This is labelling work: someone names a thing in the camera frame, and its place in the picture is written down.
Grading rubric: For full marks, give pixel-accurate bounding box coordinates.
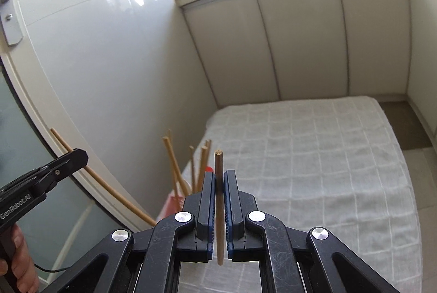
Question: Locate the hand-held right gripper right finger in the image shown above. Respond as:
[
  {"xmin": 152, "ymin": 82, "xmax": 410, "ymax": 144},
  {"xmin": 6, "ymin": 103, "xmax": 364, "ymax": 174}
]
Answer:
[{"xmin": 223, "ymin": 170, "xmax": 400, "ymax": 293}]

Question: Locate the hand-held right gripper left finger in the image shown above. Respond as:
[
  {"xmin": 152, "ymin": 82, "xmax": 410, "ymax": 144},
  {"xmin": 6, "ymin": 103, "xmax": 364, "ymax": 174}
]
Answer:
[{"xmin": 51, "ymin": 171, "xmax": 217, "ymax": 293}]

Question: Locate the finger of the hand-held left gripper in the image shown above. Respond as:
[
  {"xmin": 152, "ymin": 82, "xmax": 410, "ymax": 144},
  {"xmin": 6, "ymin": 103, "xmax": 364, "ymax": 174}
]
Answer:
[{"xmin": 34, "ymin": 148, "xmax": 89, "ymax": 193}]

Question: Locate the long wooden chopstick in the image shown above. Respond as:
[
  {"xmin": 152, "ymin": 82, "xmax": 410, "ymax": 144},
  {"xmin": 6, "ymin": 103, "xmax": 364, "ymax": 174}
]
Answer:
[
  {"xmin": 50, "ymin": 128, "xmax": 157, "ymax": 227},
  {"xmin": 213, "ymin": 150, "xmax": 226, "ymax": 267}
]

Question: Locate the red chopstick holder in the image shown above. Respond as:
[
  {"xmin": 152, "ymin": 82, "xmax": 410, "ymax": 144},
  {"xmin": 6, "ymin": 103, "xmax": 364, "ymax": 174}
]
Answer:
[{"xmin": 157, "ymin": 192, "xmax": 188, "ymax": 228}]

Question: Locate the bunch of wooden chopsticks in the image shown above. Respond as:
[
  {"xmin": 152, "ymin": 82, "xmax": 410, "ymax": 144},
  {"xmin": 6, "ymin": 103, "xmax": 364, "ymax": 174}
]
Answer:
[{"xmin": 162, "ymin": 131, "xmax": 213, "ymax": 198}]

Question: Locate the person's left hand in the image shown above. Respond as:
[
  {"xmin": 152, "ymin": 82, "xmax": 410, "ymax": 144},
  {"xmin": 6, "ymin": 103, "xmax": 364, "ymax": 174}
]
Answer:
[{"xmin": 0, "ymin": 224, "xmax": 40, "ymax": 293}]

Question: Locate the grey checked tablecloth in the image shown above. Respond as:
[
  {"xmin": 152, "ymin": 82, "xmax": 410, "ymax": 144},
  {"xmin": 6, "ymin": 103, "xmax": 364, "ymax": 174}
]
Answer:
[{"xmin": 178, "ymin": 95, "xmax": 421, "ymax": 293}]

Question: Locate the glossy white door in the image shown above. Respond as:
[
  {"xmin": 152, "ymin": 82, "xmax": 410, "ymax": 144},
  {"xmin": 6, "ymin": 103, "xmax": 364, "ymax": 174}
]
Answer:
[{"xmin": 0, "ymin": 0, "xmax": 219, "ymax": 232}]

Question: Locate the brown floor mat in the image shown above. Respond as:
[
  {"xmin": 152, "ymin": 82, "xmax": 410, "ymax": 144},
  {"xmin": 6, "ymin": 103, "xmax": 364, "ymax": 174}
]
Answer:
[{"xmin": 379, "ymin": 101, "xmax": 433, "ymax": 152}]

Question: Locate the thin black cable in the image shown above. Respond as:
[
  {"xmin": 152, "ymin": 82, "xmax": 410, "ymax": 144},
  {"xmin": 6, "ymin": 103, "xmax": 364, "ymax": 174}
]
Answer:
[{"xmin": 33, "ymin": 259, "xmax": 74, "ymax": 273}]

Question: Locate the silver door handle plate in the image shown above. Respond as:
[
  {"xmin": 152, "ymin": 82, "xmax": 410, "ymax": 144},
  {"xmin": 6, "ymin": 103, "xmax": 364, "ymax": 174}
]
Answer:
[{"xmin": 0, "ymin": 0, "xmax": 24, "ymax": 47}]

